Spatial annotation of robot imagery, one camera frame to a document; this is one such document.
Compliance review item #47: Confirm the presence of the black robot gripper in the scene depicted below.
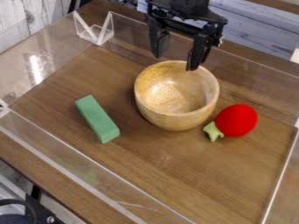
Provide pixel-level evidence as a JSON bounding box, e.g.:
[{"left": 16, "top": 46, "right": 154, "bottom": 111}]
[{"left": 146, "top": 0, "right": 228, "bottom": 71}]

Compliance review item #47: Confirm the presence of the red plush strawberry toy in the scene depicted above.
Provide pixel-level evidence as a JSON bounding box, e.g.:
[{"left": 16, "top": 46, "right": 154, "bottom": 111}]
[{"left": 203, "top": 104, "right": 258, "bottom": 142}]

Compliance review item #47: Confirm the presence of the wooden bowl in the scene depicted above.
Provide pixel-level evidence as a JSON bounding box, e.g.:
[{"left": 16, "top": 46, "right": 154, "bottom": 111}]
[{"left": 135, "top": 60, "right": 220, "bottom": 131}]

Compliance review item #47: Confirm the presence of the green rectangular block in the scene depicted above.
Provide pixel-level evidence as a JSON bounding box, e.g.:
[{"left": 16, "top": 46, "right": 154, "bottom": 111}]
[{"left": 75, "top": 95, "right": 120, "bottom": 144}]

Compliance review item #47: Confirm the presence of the clear acrylic corner bracket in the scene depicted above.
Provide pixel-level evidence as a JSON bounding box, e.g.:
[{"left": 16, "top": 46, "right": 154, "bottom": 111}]
[{"left": 72, "top": 11, "right": 115, "bottom": 46}]

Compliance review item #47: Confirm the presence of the clear acrylic tray wall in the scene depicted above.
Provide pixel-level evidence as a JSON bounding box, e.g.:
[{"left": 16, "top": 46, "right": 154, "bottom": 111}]
[{"left": 0, "top": 14, "right": 299, "bottom": 224}]

